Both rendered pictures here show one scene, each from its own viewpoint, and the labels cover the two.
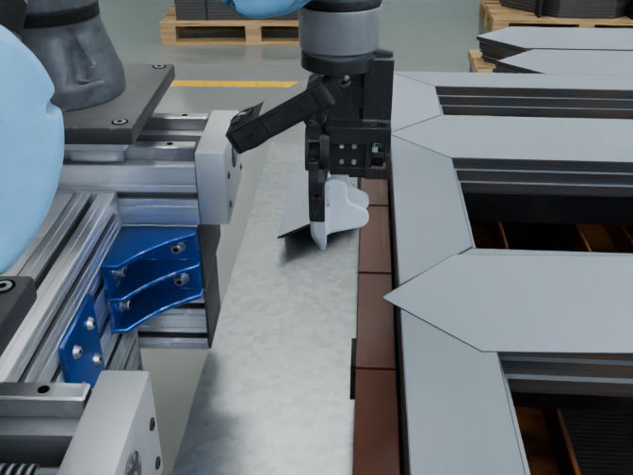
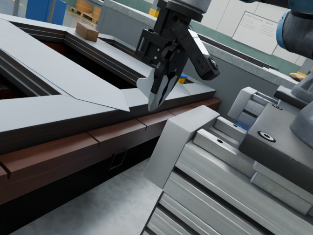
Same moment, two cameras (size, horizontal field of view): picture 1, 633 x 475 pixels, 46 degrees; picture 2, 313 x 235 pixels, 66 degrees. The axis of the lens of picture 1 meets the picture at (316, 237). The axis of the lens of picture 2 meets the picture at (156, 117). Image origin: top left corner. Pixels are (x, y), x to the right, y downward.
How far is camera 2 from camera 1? 1.17 m
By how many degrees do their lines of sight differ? 125
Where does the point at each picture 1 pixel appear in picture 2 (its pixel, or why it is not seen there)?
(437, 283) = (103, 100)
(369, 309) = (119, 131)
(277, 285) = not seen: outside the picture
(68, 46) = not seen: outside the picture
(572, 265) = (45, 72)
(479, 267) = (77, 92)
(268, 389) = (131, 214)
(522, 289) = (80, 84)
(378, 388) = (146, 120)
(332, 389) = (105, 193)
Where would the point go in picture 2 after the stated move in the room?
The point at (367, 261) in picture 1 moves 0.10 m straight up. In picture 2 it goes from (86, 142) to (100, 97)
